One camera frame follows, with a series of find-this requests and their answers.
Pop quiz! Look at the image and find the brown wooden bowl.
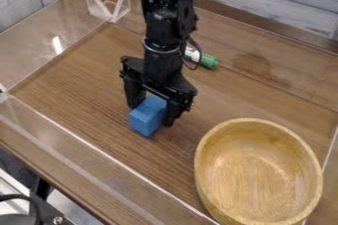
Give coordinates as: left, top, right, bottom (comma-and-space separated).
194, 118, 324, 225

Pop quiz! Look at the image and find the green and white marker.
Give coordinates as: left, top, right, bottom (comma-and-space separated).
185, 47, 220, 69

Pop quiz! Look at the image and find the black cable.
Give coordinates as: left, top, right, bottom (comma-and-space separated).
0, 191, 42, 225

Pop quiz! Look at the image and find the clear acrylic tray wall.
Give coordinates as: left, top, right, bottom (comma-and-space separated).
0, 0, 338, 225

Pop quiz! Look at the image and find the black metal table leg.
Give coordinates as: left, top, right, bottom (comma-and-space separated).
37, 178, 53, 200

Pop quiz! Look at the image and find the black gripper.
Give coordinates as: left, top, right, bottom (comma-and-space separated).
121, 39, 198, 127

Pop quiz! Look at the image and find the blue rectangular block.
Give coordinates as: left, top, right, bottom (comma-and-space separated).
130, 95, 168, 137

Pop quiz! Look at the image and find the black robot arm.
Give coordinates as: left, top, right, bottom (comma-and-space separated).
121, 0, 198, 126

